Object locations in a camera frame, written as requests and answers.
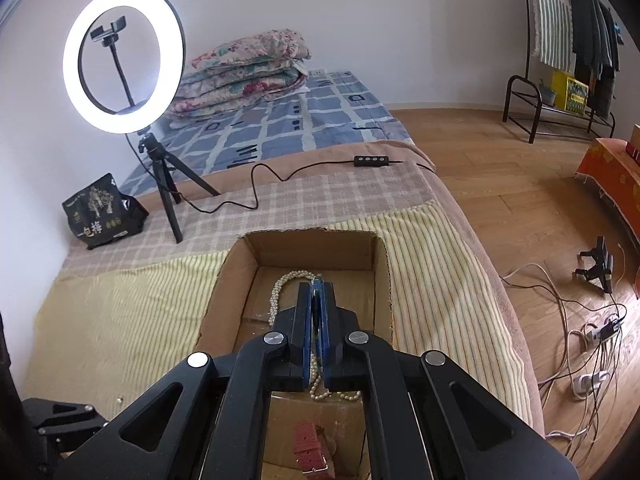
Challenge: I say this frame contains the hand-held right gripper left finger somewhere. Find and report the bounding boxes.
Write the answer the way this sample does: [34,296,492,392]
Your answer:
[52,282,316,480]

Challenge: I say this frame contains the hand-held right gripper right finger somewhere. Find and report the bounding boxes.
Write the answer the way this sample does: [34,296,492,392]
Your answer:
[314,280,581,480]

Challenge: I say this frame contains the long white pearl necklace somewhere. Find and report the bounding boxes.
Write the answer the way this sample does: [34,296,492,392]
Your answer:
[269,270,363,403]

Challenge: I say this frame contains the cardboard box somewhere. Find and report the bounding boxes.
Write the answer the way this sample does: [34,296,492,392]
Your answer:
[192,227,401,480]

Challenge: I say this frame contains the red strap wristwatch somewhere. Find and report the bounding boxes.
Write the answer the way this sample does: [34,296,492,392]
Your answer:
[291,420,338,476]

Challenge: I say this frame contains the yellow striped cloth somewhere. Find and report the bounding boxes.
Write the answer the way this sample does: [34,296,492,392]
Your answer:
[22,202,533,428]

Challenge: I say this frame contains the brown checked blanket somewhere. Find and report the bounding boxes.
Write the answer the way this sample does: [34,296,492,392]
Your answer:
[55,141,546,436]

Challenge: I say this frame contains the black mini tripod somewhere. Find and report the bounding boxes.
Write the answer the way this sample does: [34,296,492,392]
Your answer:
[136,132,222,245]

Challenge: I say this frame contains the black snack bag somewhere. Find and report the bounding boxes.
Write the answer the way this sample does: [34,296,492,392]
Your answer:
[61,173,150,251]

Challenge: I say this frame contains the blue plaid bed sheet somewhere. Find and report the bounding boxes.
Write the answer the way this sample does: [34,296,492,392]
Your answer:
[117,69,416,198]

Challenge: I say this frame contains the white plug adapter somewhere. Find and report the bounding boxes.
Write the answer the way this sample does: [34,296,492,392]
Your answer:
[570,370,611,401]

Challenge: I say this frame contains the folded floral quilt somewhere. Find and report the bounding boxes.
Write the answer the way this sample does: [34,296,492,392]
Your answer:
[165,29,313,121]

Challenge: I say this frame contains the small black floor stand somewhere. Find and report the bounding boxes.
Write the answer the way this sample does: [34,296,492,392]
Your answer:
[572,236,616,295]

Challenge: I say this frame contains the orange cloth covered table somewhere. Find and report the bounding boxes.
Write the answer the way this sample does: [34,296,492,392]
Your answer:
[575,137,640,261]

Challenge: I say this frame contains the yellow box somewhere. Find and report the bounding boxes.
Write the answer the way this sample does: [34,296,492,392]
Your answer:
[550,70,590,113]

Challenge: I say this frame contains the black phone holder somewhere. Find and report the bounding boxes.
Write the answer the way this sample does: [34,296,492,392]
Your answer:
[91,15,138,111]

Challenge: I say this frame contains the black metal clothes rack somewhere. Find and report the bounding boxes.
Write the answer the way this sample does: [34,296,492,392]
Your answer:
[502,0,618,143]

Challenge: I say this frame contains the striped hanging towel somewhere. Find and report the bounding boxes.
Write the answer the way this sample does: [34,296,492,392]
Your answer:
[530,0,575,68]

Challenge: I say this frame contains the dark hanging clothes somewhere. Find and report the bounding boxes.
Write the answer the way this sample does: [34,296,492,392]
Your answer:
[567,0,623,121]

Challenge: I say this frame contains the black power cable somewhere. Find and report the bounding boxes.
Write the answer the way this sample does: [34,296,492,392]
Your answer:
[125,132,436,213]

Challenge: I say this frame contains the tangle of floor cables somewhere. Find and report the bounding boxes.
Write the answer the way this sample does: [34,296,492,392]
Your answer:
[502,245,636,461]

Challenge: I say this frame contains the white ring light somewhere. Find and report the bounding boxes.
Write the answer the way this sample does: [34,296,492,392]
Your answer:
[62,0,187,136]

